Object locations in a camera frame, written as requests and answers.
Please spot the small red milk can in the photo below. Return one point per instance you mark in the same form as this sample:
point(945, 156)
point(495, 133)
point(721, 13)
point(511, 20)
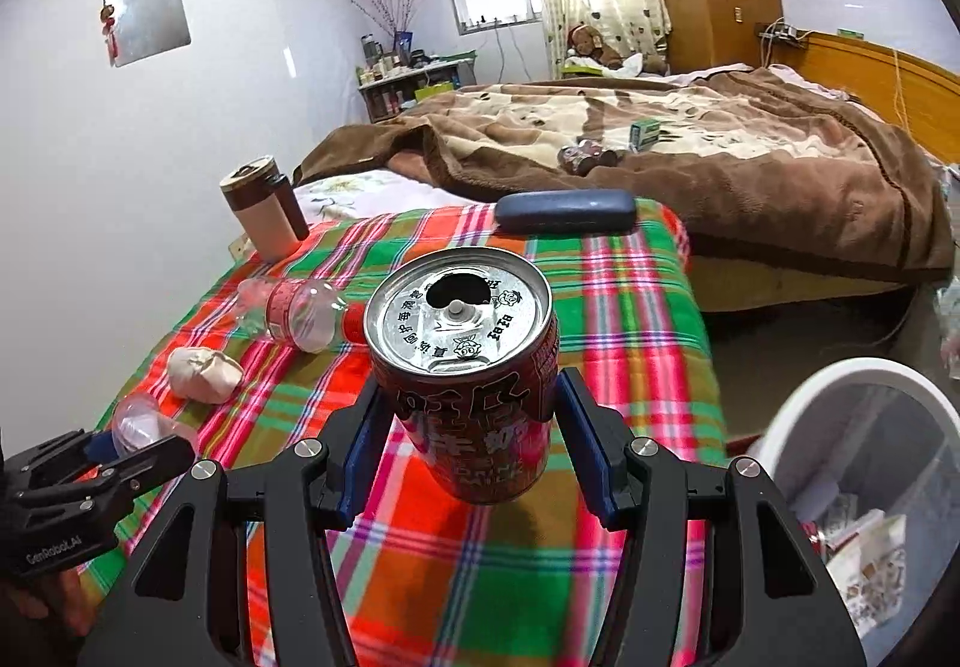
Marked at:
point(465, 412)

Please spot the red hanging ornament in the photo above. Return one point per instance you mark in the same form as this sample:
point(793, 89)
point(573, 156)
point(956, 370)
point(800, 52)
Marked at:
point(112, 36)

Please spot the beige brown lidded mug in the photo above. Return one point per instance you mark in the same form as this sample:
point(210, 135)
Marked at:
point(262, 217)

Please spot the vase with dry branches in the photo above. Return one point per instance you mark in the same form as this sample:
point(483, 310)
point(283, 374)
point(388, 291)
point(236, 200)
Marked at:
point(403, 44)

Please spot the floral white bedsheet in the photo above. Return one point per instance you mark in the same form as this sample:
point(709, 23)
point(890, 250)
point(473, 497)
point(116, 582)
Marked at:
point(352, 194)

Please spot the row of toiletry bottles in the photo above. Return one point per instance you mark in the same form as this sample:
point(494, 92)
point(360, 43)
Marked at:
point(379, 67)

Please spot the person's left hand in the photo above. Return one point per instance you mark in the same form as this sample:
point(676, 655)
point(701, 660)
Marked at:
point(67, 599)

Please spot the dark blue glasses case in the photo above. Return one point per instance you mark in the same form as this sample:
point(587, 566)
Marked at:
point(562, 211)

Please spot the silver wall poster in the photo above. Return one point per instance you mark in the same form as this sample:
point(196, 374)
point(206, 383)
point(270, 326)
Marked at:
point(146, 18)

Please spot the white patterned cup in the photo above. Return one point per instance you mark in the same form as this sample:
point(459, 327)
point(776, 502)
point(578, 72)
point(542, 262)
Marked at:
point(202, 374)

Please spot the white power strip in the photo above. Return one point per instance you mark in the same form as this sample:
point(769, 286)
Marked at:
point(784, 33)

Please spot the white trash bin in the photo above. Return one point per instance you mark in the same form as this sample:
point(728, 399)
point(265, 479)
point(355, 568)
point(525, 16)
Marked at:
point(862, 374)

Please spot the yellow bed base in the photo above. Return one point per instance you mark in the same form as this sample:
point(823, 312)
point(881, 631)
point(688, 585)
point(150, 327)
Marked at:
point(787, 284)

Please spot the brown teddy bear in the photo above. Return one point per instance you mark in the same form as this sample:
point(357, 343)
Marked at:
point(585, 44)

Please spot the clear plastic cup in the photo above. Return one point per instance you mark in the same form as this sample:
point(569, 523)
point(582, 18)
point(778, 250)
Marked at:
point(142, 423)

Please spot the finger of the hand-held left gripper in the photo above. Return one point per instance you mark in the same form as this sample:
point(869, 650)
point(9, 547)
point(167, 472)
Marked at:
point(60, 449)
point(150, 461)

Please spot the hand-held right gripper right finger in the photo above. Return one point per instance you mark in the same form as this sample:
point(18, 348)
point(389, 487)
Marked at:
point(585, 442)

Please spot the clear plastic bottle red label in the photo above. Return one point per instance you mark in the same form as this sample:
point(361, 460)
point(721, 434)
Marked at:
point(300, 314)

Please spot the plaid tablecloth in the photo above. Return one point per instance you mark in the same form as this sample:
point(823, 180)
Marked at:
point(622, 307)

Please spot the dark crumpled wrapper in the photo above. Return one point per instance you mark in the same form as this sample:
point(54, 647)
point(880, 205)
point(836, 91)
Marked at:
point(589, 157)

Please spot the white storage shelf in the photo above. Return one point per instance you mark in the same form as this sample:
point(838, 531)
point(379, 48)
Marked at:
point(405, 97)

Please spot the small green box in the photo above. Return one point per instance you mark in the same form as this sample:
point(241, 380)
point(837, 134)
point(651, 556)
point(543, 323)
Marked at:
point(645, 134)

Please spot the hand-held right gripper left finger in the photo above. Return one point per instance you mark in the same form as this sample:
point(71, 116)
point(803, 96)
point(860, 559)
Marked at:
point(364, 442)

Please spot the brown fleece blanket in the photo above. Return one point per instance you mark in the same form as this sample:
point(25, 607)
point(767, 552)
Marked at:
point(750, 202)

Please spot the wooden headboard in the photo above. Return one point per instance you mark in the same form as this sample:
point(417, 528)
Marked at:
point(922, 82)

